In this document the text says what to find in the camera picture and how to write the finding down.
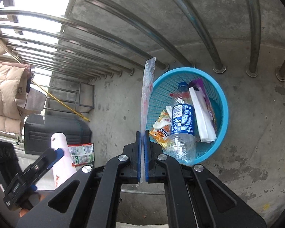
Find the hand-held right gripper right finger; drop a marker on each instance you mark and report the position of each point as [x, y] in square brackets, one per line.
[146, 156]

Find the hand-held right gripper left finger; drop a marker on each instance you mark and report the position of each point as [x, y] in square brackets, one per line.
[139, 156]

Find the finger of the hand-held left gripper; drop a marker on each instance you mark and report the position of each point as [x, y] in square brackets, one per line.
[45, 161]

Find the yellow snack packet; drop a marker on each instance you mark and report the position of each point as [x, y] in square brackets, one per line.
[162, 133]

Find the clear plastic bottle blue cap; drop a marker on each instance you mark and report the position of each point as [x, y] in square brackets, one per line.
[182, 118]

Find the clear wrapper red grid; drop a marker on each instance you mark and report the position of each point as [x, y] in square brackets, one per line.
[146, 95]

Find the red and white paper bag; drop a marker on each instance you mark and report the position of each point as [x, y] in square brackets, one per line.
[203, 118]

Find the blue plastic basket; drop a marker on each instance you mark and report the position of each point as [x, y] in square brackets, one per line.
[224, 116]

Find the purple snack packet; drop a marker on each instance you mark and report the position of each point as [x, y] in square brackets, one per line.
[200, 83]

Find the person's left hand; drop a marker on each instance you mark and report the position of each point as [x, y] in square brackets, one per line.
[23, 213]

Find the green and white bag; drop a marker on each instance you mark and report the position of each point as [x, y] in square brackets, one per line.
[83, 154]

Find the yellow broom stick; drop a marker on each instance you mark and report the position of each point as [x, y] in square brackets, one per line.
[61, 102]

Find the grey checked cloth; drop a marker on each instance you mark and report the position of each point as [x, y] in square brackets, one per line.
[33, 99]

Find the beige down jacket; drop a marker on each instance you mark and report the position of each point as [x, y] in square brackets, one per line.
[4, 87]

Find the metal railing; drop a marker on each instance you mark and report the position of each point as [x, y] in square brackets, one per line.
[253, 70]

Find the metal frame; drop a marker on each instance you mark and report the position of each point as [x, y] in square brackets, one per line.
[92, 97]

